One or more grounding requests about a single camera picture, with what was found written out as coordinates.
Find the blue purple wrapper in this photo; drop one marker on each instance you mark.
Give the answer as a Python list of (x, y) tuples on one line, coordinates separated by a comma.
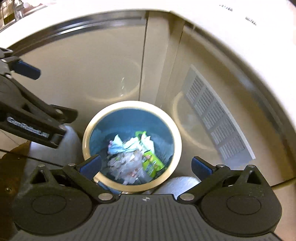
[(117, 146)]

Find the green snack wrapper bag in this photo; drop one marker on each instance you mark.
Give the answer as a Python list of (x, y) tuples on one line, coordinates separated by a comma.
[(151, 164)]

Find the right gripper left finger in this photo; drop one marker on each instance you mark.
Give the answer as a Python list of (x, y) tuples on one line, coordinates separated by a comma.
[(82, 175)]

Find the round blue trash bin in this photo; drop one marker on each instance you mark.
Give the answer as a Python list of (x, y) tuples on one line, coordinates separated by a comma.
[(125, 119)]

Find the crumpled trash pile in bin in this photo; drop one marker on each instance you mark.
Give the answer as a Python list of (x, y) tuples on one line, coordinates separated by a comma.
[(127, 168)]

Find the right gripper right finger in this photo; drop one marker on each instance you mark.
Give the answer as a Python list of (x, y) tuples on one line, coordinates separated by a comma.
[(210, 176)]

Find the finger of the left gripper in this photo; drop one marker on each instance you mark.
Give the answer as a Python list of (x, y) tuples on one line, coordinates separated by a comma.
[(19, 66)]

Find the silver ventilation grille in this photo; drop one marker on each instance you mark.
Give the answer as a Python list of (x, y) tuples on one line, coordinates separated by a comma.
[(220, 125)]

